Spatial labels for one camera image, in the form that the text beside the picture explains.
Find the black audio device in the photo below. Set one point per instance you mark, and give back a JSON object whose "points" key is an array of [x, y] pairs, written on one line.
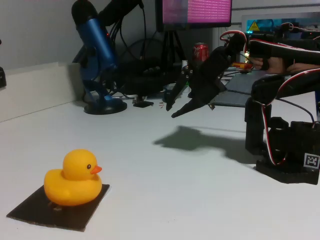
{"points": [[145, 82]]}

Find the blue desktop microphone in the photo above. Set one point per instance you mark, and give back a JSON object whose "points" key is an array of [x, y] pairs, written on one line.
{"points": [[96, 37]]}

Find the person's left hand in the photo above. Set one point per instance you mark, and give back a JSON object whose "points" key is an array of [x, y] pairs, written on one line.
{"points": [[303, 67]]}

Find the yellow orange hand tool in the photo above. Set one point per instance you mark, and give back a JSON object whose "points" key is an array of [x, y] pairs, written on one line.
{"points": [[243, 65]]}

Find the white box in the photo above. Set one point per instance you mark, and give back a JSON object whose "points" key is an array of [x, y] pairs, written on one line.
{"points": [[37, 87]]}

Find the person's right hand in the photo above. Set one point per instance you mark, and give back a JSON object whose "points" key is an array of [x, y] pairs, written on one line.
{"points": [[276, 65]]}

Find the black leader arm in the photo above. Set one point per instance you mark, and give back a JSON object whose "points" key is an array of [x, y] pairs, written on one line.
{"points": [[285, 31]]}

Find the red soda can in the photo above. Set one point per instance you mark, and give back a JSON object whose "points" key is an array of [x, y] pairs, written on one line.
{"points": [[200, 52]]}

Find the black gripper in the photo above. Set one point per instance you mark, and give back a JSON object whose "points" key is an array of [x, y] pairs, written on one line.
{"points": [[201, 88]]}

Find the flat black plate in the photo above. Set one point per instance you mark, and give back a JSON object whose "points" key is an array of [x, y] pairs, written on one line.
{"points": [[143, 104]]}

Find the computer monitor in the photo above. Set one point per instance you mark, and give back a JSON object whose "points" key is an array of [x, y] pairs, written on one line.
{"points": [[200, 10]]}

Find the small black cube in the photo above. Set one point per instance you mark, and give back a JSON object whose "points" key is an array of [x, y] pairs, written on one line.
{"points": [[167, 96]]}

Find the black cardboard square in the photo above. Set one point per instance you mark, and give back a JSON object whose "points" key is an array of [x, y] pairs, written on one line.
{"points": [[82, 215]]}

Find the grey laptop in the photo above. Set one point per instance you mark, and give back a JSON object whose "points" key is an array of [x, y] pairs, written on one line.
{"points": [[237, 97]]}

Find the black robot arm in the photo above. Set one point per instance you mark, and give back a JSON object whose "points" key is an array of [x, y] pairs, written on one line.
{"points": [[265, 47]]}

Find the yellow rubber duck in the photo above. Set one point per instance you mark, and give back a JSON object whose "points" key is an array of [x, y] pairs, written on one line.
{"points": [[72, 187]]}

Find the black tripod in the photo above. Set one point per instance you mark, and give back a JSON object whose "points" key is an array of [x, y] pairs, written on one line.
{"points": [[172, 50]]}

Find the small black object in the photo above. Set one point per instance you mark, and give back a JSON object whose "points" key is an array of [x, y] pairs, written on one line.
{"points": [[2, 78]]}

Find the black white marker tag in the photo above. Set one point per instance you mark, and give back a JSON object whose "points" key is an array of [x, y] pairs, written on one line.
{"points": [[311, 161]]}

